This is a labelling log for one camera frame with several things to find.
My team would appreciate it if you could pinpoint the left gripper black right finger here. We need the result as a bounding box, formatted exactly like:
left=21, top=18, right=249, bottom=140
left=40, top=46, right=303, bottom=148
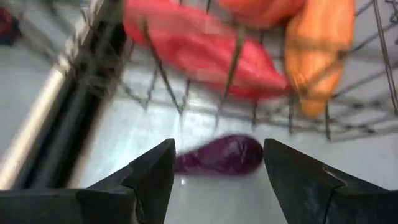
left=263, top=138, right=398, bottom=224

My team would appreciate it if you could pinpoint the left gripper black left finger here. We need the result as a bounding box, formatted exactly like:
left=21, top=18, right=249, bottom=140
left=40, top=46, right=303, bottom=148
left=0, top=138, right=177, bottom=224

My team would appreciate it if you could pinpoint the small purple eggplant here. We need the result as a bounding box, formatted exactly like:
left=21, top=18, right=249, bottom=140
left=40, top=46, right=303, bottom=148
left=174, top=133, right=265, bottom=177

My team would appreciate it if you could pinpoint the orange carrot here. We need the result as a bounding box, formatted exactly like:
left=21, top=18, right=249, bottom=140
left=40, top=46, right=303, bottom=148
left=284, top=0, right=357, bottom=119

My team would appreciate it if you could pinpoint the long red chili pepper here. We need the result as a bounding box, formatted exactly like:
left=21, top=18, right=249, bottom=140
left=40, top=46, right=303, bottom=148
left=123, top=0, right=292, bottom=100

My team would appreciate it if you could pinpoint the orange ribbed pumpkin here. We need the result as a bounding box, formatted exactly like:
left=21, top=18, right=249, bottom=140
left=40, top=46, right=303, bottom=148
left=217, top=0, right=307, bottom=30

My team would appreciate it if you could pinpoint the black aluminium table frame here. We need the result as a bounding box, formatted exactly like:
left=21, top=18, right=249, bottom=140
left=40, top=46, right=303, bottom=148
left=0, top=0, right=137, bottom=190

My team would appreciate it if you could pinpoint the shallow wide wire basket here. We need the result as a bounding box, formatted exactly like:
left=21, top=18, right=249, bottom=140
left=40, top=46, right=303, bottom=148
left=118, top=0, right=398, bottom=142

